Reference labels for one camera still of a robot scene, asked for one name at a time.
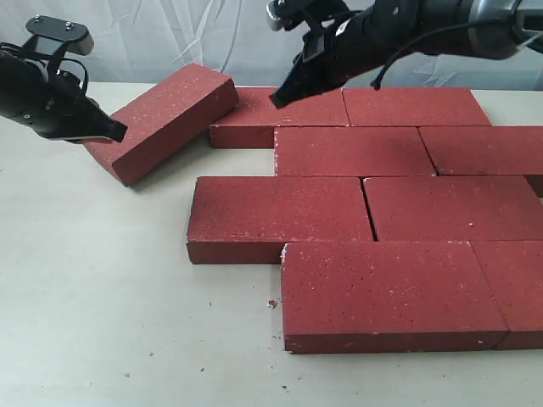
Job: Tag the red brick third row right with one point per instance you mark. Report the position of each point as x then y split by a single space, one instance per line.
453 208

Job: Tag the large red brick front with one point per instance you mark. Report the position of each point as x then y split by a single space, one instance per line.
341 298

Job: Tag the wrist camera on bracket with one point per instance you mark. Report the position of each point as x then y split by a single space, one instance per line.
288 14
52 38

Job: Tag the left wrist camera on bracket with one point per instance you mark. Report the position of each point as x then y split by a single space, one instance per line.
52 38

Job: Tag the red brick back row right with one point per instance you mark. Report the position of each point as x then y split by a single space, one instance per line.
413 107

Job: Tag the red brick back row left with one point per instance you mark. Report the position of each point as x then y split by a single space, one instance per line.
251 124

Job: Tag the long red brick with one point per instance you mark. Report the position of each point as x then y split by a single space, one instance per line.
350 151

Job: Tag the red brick second row right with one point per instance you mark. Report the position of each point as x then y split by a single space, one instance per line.
484 150

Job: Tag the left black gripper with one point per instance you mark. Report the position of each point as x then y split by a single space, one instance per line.
52 108

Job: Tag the white fabric backdrop curtain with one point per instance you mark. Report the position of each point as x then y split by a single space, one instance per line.
145 41

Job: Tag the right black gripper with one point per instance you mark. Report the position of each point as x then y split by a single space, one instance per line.
352 47

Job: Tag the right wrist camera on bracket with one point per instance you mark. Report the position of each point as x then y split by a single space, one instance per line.
288 14

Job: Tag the red brick front right edge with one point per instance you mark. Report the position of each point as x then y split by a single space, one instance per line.
513 270

